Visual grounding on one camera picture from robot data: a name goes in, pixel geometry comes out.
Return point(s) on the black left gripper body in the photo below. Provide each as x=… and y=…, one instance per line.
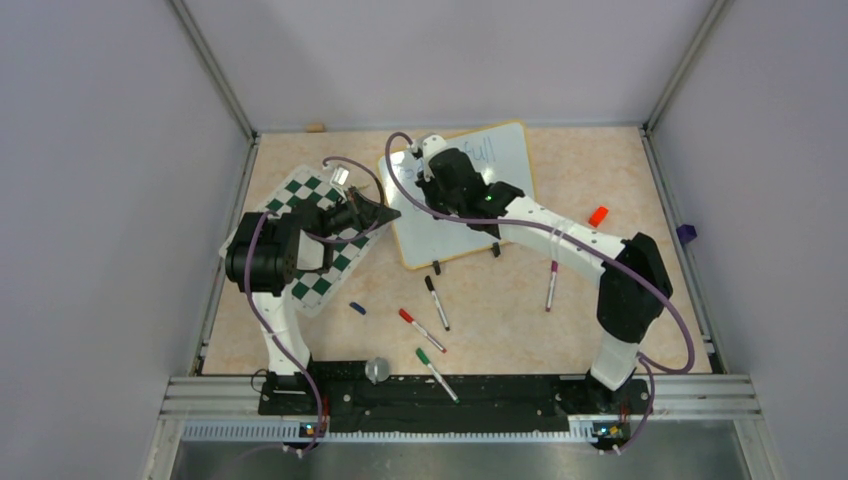
x=344, y=215

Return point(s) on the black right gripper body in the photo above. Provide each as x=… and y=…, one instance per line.
x=436, y=198

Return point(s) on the yellow framed whiteboard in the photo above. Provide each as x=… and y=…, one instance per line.
x=482, y=171

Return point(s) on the blue marker cap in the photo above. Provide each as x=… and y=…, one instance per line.
x=357, y=307

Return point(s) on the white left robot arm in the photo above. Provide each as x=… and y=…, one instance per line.
x=268, y=251

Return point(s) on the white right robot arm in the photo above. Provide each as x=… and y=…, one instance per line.
x=632, y=281

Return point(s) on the green white chessboard mat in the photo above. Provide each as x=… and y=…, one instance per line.
x=313, y=289

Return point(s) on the small wooden block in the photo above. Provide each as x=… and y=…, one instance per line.
x=315, y=128

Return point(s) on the black capped marker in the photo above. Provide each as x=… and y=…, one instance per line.
x=440, y=309

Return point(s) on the red capped marker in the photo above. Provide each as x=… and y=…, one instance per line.
x=408, y=318

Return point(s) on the purple capped marker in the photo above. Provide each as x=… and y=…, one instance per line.
x=551, y=286

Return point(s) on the red plastic block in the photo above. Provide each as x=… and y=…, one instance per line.
x=598, y=216

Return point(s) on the green capped marker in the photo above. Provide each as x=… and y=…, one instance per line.
x=424, y=359

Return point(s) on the grey round knob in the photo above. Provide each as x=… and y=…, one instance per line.
x=377, y=370

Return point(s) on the purple plastic piece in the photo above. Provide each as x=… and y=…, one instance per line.
x=686, y=233

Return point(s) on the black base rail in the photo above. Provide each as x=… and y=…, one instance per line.
x=463, y=404

